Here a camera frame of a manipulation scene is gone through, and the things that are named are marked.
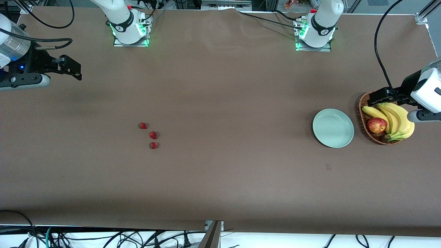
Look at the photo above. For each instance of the brown wicker basket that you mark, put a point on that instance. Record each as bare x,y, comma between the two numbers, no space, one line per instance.
379,139

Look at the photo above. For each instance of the pale green round plate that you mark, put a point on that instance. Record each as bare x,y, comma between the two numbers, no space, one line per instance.
332,128

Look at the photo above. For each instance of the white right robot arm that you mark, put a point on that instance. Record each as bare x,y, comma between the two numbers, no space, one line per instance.
120,20

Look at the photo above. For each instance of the small red strawberry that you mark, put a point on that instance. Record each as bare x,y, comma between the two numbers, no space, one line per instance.
142,125
153,145
153,135

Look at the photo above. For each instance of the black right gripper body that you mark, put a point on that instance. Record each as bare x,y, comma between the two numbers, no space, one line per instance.
36,59

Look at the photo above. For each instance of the red apple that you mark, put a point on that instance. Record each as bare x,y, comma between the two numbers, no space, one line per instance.
377,125

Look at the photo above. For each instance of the large table cover sheet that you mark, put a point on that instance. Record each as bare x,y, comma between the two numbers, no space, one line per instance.
220,86

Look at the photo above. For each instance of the wooden post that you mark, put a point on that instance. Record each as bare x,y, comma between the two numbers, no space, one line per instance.
213,237

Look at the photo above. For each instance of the colourful toy pile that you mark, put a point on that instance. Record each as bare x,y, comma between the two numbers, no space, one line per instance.
293,3

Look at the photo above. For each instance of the grey metal box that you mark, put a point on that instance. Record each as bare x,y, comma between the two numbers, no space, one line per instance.
225,5

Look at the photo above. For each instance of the yellow banana bunch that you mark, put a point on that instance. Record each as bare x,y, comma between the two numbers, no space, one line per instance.
399,120

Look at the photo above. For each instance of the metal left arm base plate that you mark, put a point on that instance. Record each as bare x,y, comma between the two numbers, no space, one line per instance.
313,49

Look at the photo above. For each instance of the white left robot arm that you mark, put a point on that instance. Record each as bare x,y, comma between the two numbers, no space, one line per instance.
322,20

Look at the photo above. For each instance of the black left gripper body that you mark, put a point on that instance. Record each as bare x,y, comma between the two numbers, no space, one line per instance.
407,84

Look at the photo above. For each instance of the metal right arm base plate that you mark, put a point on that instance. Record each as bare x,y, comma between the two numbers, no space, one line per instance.
131,45

